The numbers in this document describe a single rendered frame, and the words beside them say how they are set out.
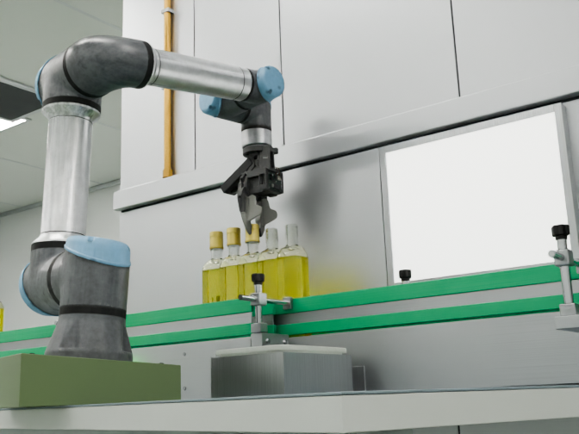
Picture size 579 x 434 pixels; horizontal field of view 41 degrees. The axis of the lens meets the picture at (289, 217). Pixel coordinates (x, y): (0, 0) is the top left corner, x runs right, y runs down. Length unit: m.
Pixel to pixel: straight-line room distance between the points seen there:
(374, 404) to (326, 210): 1.23
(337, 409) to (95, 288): 0.77
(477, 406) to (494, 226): 0.92
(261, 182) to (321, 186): 0.16
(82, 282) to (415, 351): 0.64
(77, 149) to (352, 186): 0.67
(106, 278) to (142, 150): 1.10
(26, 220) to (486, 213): 6.80
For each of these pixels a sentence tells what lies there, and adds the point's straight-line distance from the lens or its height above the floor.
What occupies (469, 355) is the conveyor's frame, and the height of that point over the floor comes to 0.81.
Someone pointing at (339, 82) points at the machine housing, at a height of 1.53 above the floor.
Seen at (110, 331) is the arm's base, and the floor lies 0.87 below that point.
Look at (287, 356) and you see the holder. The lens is 1.38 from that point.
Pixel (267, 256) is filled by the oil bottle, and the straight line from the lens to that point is 1.81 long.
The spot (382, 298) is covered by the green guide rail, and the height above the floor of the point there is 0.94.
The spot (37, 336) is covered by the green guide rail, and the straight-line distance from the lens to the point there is 2.23.
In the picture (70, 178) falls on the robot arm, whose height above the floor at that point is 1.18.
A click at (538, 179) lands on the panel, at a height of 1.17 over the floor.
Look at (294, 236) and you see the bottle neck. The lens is 1.80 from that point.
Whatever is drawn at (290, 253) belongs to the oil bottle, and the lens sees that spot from 1.77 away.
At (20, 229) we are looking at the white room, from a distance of 8.23.
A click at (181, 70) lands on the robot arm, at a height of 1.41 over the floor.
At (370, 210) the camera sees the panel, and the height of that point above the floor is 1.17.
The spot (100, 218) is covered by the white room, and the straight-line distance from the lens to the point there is 7.27.
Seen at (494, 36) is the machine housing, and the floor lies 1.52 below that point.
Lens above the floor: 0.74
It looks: 13 degrees up
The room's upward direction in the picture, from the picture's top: 2 degrees counter-clockwise
